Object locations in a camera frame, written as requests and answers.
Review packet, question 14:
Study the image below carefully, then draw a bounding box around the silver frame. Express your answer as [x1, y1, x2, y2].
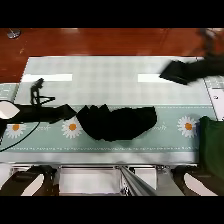
[0, 162, 224, 197]

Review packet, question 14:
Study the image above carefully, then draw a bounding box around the green garment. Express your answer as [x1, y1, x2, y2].
[198, 115, 224, 181]

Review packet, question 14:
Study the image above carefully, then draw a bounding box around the black cable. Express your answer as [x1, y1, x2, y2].
[0, 121, 42, 154]

